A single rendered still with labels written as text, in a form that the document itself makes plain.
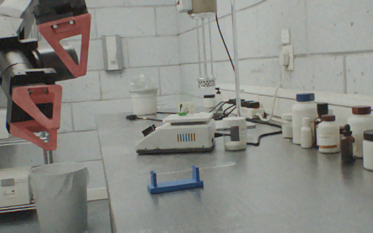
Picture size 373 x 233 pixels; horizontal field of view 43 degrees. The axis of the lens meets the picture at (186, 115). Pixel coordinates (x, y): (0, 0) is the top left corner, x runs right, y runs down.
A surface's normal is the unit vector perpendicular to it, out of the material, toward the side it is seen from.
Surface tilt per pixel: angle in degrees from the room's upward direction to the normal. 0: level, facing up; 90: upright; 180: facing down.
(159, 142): 90
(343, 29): 90
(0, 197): 92
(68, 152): 90
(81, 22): 111
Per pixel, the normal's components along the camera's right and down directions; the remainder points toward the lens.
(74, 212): 0.70, 0.10
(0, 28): 0.22, -0.71
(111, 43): 0.20, 0.09
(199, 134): -0.17, 0.11
